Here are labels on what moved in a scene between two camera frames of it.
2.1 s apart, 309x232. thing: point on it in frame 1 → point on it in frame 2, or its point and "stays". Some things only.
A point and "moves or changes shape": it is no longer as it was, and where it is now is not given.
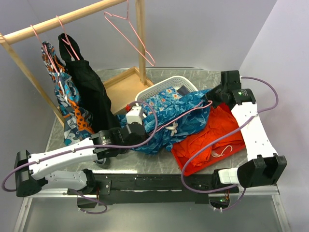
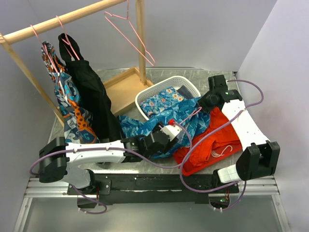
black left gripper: (143, 138) → (164, 149)
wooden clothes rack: (122, 88) stays
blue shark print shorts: (167, 125) moves or changes shape
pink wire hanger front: (198, 106) → (194, 112)
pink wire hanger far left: (47, 52) stays
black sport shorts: (89, 79) stays
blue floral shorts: (161, 100) stays
